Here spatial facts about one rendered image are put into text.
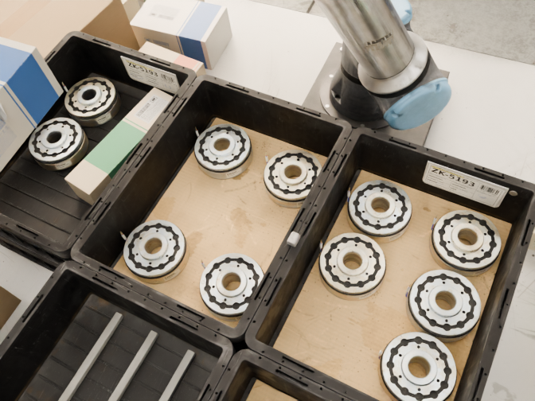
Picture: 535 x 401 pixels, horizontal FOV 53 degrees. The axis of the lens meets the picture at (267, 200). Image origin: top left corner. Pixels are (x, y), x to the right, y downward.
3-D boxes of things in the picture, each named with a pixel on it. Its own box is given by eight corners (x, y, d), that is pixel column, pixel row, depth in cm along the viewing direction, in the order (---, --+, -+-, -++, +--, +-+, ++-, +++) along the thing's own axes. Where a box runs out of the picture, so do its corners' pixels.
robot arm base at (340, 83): (341, 63, 119) (345, 26, 111) (408, 79, 115) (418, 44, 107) (319, 110, 112) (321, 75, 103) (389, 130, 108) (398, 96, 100)
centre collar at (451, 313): (431, 282, 80) (431, 280, 80) (465, 291, 79) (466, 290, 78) (424, 312, 78) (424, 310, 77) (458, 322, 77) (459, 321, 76)
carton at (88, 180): (101, 212, 95) (88, 194, 90) (77, 196, 97) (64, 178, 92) (185, 119, 104) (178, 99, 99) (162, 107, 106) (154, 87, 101)
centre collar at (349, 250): (345, 242, 85) (345, 240, 84) (373, 255, 83) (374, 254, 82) (330, 267, 83) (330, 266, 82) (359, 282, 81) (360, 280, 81)
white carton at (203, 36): (232, 36, 133) (227, 6, 125) (212, 70, 128) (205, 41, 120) (162, 20, 138) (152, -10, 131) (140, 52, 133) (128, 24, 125)
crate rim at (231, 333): (203, 80, 99) (200, 71, 96) (355, 132, 90) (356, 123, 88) (71, 262, 82) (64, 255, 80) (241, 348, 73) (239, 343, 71)
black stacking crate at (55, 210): (93, 72, 116) (72, 31, 106) (211, 114, 107) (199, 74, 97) (-32, 219, 99) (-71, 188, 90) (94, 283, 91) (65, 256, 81)
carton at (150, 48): (125, 99, 126) (115, 75, 119) (155, 64, 131) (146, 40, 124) (181, 122, 121) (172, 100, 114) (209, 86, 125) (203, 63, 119)
